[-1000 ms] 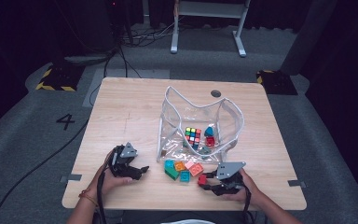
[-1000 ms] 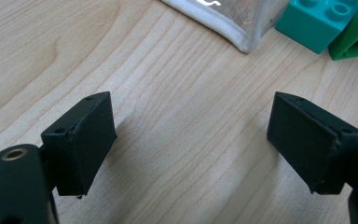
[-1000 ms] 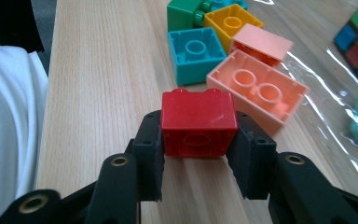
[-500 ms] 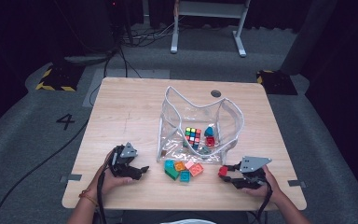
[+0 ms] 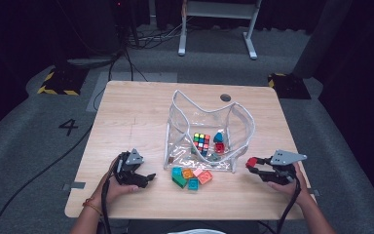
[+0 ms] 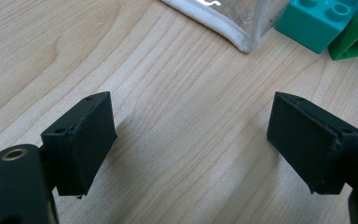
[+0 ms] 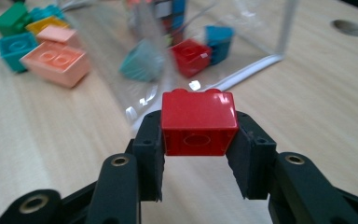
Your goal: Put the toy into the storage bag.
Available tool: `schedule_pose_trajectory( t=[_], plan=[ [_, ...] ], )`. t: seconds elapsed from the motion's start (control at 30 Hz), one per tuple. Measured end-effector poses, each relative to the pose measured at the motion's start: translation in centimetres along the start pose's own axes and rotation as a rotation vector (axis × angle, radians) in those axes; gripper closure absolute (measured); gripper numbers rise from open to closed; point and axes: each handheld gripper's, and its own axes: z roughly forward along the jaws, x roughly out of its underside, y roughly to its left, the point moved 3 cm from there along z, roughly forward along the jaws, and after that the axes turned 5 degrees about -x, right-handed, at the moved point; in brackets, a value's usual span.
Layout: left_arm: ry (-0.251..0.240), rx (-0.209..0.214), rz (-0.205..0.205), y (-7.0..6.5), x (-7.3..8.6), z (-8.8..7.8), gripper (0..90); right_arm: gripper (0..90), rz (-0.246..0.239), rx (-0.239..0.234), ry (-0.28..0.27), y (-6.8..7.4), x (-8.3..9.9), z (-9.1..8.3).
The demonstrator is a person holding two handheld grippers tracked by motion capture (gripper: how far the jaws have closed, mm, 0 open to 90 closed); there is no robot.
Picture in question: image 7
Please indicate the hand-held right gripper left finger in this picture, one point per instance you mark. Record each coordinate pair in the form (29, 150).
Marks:
(150, 161)

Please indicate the transparent bag with white trim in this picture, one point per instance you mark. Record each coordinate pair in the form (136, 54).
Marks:
(251, 70)

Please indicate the red toy block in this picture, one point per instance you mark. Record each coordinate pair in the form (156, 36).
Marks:
(191, 57)
(199, 121)

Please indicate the light turquoise toy block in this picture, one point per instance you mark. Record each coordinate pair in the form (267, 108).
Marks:
(141, 63)

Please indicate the orange toy block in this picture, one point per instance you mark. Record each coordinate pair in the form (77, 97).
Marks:
(46, 25)

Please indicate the green toy block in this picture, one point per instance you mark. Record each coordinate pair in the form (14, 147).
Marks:
(12, 18)

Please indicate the pale pink toy block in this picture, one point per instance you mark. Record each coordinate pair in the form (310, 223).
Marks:
(59, 35)

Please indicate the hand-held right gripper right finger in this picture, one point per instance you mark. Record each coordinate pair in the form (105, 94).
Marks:
(254, 165)

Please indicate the teal toy block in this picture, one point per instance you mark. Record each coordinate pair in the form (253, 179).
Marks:
(14, 49)

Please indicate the grey round table grommet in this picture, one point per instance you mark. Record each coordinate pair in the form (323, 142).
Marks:
(349, 28)

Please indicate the blue toy block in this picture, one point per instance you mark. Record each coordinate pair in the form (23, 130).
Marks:
(219, 43)

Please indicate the cyan toy block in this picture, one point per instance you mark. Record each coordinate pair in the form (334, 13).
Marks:
(46, 11)

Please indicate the salmon toy block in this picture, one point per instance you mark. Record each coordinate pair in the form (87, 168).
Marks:
(57, 63)

